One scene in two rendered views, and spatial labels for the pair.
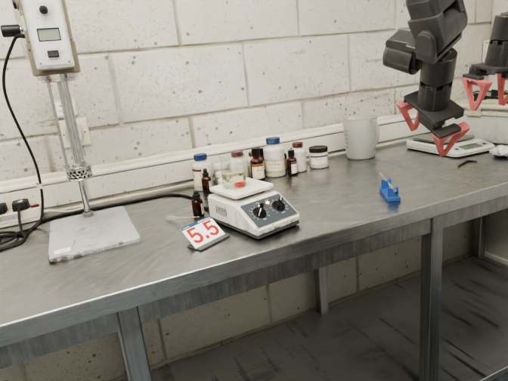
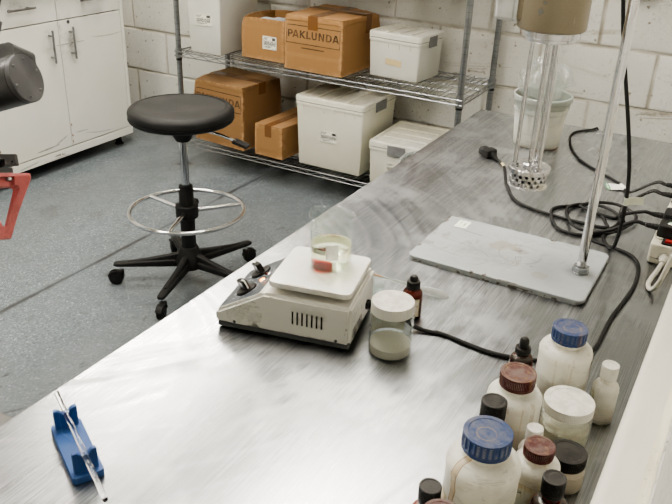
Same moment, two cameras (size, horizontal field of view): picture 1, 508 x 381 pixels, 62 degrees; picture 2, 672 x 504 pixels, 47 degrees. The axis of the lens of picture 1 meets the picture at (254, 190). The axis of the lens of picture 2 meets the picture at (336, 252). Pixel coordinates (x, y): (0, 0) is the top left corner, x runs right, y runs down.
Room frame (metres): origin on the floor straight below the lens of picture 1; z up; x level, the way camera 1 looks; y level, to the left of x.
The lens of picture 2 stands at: (1.76, -0.55, 1.35)
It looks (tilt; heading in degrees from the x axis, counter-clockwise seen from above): 27 degrees down; 142
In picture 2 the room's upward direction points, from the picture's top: 2 degrees clockwise
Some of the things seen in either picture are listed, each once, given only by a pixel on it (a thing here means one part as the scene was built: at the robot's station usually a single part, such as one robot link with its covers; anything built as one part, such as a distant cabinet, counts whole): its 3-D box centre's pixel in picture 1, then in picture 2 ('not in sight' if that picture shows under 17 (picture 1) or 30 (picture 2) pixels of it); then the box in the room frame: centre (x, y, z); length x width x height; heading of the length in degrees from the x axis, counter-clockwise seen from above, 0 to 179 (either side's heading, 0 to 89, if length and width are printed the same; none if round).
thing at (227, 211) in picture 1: (249, 205); (303, 295); (0.98, 0.01, 0.79); 0.22 x 0.13 x 0.08; 36
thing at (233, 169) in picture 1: (233, 171); (329, 241); (1.00, 0.04, 0.88); 0.07 x 0.06 x 0.08; 8
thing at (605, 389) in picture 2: not in sight; (604, 391); (1.37, 0.18, 0.79); 0.03 x 0.03 x 0.08
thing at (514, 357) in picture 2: (206, 181); (520, 363); (1.27, 0.14, 0.79); 0.03 x 0.03 x 0.08
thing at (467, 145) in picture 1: (447, 144); not in sight; (1.53, -0.74, 0.77); 0.26 x 0.19 x 0.05; 20
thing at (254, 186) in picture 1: (241, 187); (321, 271); (1.00, 0.03, 0.83); 0.12 x 0.12 x 0.01; 36
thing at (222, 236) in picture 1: (205, 232); not in sight; (0.88, 0.12, 0.77); 0.09 x 0.06 x 0.04; 138
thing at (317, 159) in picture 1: (318, 156); not in sight; (1.46, -0.24, 0.79); 0.07 x 0.07 x 0.07
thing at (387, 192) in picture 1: (389, 189); (75, 441); (1.07, -0.36, 0.77); 0.10 x 0.03 x 0.04; 174
